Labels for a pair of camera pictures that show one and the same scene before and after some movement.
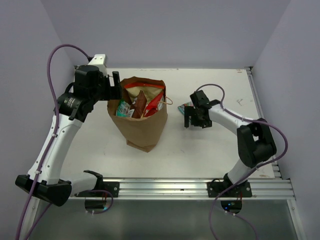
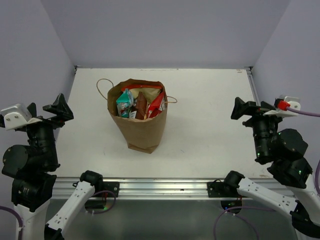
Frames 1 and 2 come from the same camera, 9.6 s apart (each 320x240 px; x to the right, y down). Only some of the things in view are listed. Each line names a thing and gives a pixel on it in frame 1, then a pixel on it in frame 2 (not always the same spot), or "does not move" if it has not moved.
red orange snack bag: (155, 101) → (150, 91)
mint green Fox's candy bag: (181, 107) → (124, 103)
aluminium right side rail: (262, 114) does not move
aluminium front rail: (193, 189) does not move
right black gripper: (189, 111) → (249, 107)
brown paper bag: (142, 134) does not move
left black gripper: (113, 92) → (60, 108)
